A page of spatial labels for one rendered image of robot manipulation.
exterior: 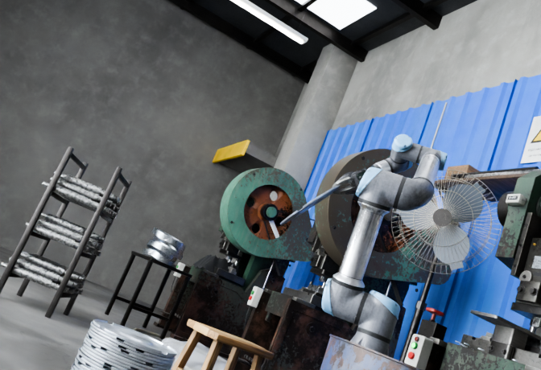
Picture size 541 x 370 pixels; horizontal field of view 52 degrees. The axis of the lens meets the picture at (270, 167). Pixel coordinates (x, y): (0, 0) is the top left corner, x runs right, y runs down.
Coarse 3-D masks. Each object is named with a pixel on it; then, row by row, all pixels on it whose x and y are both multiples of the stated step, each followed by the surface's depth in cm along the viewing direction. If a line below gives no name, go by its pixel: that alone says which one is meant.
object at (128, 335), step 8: (96, 320) 183; (104, 320) 188; (104, 328) 173; (112, 328) 181; (120, 328) 189; (128, 328) 194; (120, 336) 167; (128, 336) 175; (136, 336) 180; (144, 336) 194; (136, 344) 167; (144, 344) 174; (152, 344) 180; (160, 352) 171; (168, 352) 179; (176, 352) 183
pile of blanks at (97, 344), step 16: (96, 336) 175; (112, 336) 167; (80, 352) 172; (96, 352) 167; (112, 352) 166; (128, 352) 170; (144, 352) 168; (80, 368) 168; (96, 368) 169; (112, 368) 165; (128, 368) 169; (144, 368) 167; (160, 368) 176
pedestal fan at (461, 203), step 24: (456, 192) 302; (480, 192) 300; (408, 216) 314; (432, 216) 302; (456, 216) 306; (432, 240) 300; (456, 240) 299; (432, 264) 309; (456, 264) 297; (408, 336) 299
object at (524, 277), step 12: (540, 240) 228; (540, 252) 226; (528, 264) 228; (540, 264) 223; (528, 276) 224; (540, 276) 221; (528, 288) 219; (540, 288) 216; (516, 300) 226; (528, 300) 217; (540, 300) 215
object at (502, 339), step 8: (472, 312) 214; (480, 312) 211; (488, 320) 216; (496, 320) 208; (504, 320) 204; (496, 328) 216; (504, 328) 213; (512, 328) 210; (520, 328) 207; (496, 336) 214; (504, 336) 211; (512, 336) 208; (520, 336) 209; (528, 336) 214; (536, 336) 210; (496, 344) 213; (504, 344) 210; (512, 344) 208; (520, 344) 209; (488, 352) 214; (496, 352) 211; (504, 352) 207; (512, 352) 207
